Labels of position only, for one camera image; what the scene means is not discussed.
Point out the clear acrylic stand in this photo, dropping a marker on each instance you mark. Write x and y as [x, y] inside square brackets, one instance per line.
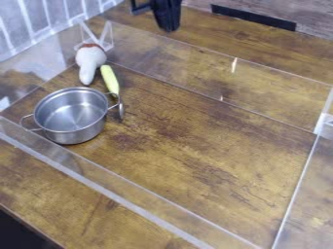
[93, 36]

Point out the white plush toy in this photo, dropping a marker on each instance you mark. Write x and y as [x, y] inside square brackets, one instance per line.
[90, 58]

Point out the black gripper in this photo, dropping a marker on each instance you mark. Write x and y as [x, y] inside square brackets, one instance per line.
[162, 8]

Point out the small steel pot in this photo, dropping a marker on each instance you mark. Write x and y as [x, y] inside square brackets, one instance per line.
[71, 114]

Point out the black strip on table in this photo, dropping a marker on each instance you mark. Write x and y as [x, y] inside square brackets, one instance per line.
[248, 16]

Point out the green handled metal spoon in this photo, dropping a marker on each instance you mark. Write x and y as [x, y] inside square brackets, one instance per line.
[113, 86]

